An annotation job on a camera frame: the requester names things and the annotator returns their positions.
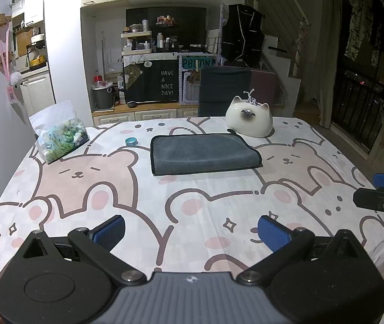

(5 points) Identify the dark grey trash bin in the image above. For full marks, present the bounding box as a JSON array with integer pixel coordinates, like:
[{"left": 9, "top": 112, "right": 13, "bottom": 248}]
[{"left": 91, "top": 82, "right": 115, "bottom": 112}]

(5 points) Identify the patterned hanging garment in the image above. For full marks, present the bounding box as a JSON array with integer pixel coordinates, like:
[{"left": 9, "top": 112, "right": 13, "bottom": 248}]
[{"left": 345, "top": 0, "right": 372, "bottom": 62}]

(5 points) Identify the small silver figurine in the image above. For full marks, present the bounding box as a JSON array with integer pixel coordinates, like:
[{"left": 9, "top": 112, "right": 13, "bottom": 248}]
[{"left": 242, "top": 88, "right": 259, "bottom": 106}]

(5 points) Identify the black lettered cabinet curtain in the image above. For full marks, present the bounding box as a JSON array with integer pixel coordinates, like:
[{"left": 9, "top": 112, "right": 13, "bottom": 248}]
[{"left": 122, "top": 59, "right": 180, "bottom": 104}]

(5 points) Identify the grey towel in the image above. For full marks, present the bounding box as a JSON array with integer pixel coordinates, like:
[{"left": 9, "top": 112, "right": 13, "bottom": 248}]
[{"left": 150, "top": 134, "right": 263, "bottom": 177}]

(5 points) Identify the dark hanging garment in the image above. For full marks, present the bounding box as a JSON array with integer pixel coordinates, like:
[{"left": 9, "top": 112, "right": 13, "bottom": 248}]
[{"left": 370, "top": 0, "right": 384, "bottom": 39}]

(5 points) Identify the dark office chair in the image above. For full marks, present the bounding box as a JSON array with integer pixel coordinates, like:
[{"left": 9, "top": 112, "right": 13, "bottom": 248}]
[{"left": 198, "top": 66, "right": 253, "bottom": 118}]

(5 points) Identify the bear print tablecloth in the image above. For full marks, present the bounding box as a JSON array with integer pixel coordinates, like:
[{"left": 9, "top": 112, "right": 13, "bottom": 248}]
[{"left": 0, "top": 116, "right": 384, "bottom": 324}]

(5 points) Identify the white desktop shelf organizer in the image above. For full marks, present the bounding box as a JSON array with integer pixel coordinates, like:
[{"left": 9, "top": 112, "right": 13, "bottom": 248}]
[{"left": 121, "top": 31, "right": 154, "bottom": 54}]

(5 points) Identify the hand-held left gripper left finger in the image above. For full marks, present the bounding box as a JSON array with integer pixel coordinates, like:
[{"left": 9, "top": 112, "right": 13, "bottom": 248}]
[{"left": 21, "top": 215, "right": 147, "bottom": 286}]

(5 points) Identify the pink lanyard with plush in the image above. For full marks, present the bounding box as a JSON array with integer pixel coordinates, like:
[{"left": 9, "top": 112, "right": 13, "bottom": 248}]
[{"left": 0, "top": 15, "right": 24, "bottom": 104}]

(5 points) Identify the floral soft tissue pack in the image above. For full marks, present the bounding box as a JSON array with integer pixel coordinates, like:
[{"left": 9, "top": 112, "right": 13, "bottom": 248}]
[{"left": 28, "top": 100, "right": 90, "bottom": 165}]

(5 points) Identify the teal lettered sign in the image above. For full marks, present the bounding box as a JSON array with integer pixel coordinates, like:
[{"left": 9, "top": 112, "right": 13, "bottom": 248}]
[{"left": 178, "top": 55, "right": 216, "bottom": 72}]

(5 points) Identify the beige window curtain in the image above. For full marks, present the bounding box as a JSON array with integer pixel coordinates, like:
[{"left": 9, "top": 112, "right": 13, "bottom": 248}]
[{"left": 319, "top": 0, "right": 345, "bottom": 129}]

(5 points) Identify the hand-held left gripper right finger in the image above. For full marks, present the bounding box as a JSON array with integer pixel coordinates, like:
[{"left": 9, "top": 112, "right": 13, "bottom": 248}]
[{"left": 237, "top": 215, "right": 368, "bottom": 286}]

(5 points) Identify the white cat-shaped ceramic holder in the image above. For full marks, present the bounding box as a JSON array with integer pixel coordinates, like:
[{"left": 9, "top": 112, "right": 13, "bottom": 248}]
[{"left": 225, "top": 95, "right": 274, "bottom": 139}]

